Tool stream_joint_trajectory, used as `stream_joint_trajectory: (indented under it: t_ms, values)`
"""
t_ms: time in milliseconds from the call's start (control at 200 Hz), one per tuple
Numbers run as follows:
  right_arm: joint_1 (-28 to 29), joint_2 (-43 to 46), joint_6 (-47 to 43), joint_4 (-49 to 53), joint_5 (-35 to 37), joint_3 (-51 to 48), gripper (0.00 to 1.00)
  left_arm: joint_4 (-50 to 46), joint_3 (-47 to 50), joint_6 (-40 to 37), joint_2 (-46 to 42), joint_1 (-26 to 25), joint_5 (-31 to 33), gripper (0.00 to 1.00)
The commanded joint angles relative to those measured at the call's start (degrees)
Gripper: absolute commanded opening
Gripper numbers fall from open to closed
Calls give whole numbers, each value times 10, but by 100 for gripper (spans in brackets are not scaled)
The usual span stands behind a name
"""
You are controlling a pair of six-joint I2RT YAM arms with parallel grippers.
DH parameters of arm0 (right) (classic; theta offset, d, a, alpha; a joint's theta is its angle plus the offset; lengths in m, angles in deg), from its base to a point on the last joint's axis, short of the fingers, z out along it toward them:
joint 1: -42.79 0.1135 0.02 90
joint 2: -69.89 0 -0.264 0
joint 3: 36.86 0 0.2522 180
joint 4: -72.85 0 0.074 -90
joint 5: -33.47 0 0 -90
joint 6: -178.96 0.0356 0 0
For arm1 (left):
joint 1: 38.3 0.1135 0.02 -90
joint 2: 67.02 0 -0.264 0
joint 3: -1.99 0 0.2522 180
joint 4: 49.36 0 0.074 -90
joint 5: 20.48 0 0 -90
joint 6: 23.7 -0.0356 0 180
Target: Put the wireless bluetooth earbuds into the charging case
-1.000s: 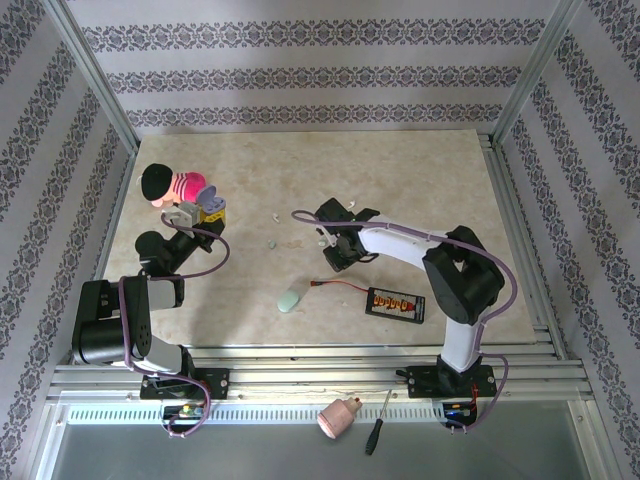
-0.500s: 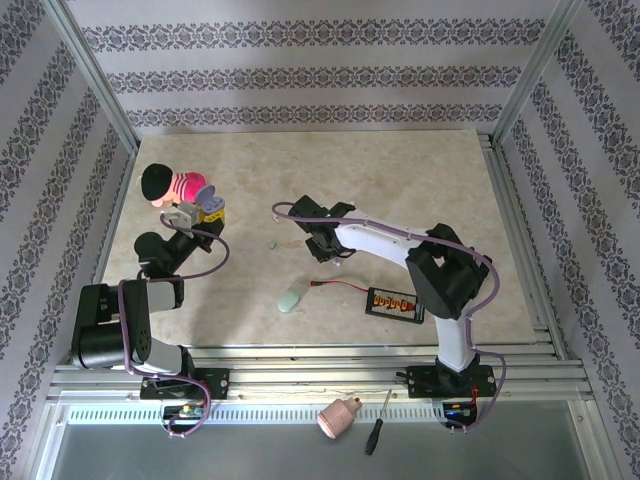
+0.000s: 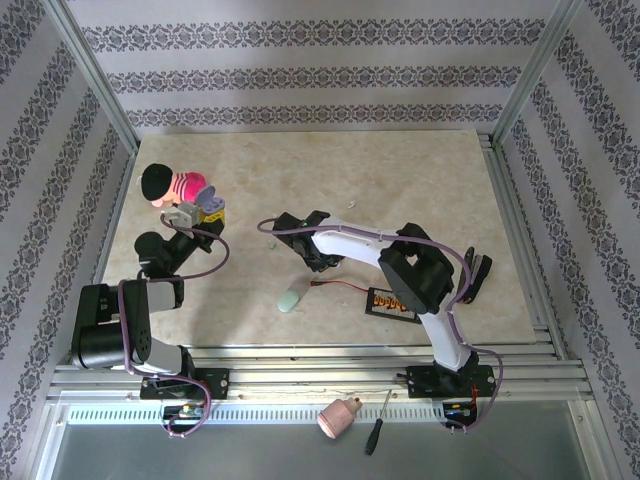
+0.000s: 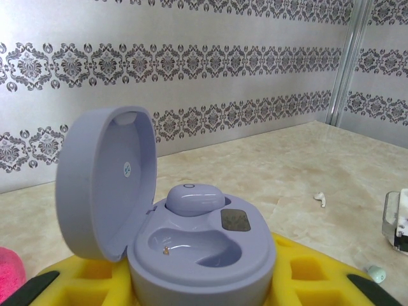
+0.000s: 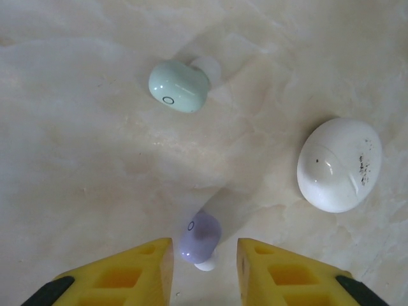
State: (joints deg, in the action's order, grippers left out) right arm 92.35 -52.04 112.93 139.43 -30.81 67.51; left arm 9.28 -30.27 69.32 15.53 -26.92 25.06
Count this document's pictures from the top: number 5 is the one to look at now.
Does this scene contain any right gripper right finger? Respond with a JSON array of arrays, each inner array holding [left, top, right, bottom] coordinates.
[[237, 237, 395, 306]]

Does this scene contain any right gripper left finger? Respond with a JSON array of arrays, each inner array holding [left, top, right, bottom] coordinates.
[[24, 237, 175, 306]]

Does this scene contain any purple wireless earbud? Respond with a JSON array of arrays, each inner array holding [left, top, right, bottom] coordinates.
[[178, 210, 222, 272]]

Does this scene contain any white earbud charging case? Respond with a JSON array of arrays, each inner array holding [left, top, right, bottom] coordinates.
[[296, 117, 383, 214]]

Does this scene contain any green wireless earbud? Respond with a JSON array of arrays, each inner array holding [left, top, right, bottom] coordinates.
[[147, 56, 222, 114]]

